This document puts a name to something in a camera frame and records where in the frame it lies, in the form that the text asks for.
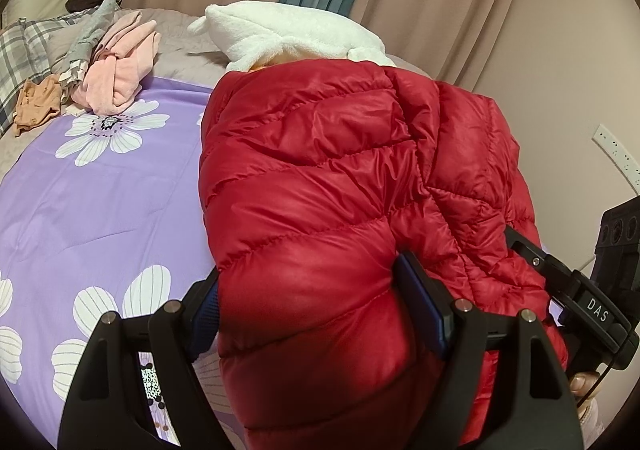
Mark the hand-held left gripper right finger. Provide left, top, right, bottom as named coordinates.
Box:
left=392, top=251, right=585, bottom=450

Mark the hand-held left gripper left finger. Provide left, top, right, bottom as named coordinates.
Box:
left=57, top=267, right=223, bottom=450

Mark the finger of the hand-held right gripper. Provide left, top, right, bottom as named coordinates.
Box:
left=502, top=225, right=576, bottom=303

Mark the red down jacket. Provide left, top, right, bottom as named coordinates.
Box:
left=198, top=57, right=569, bottom=450

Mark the person's right hand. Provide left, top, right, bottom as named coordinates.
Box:
left=569, top=371, right=602, bottom=413

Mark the purple floral blanket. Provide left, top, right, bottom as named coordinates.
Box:
left=0, top=76, right=242, bottom=450

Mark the orange garment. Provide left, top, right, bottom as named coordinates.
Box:
left=247, top=55, right=312, bottom=72

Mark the pink garment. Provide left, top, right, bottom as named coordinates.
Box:
left=80, top=10, right=162, bottom=116

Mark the tan cloth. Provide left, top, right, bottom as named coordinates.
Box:
left=12, top=75, right=64, bottom=137

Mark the white fleece garment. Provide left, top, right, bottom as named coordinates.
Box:
left=187, top=0, right=397, bottom=74

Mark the grey garment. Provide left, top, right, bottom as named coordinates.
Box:
left=52, top=0, right=119, bottom=104

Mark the grey plaid pillow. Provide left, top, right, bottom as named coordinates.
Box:
left=0, top=15, right=97, bottom=137

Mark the white wall socket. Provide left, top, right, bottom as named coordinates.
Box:
left=592, top=123, right=640, bottom=187

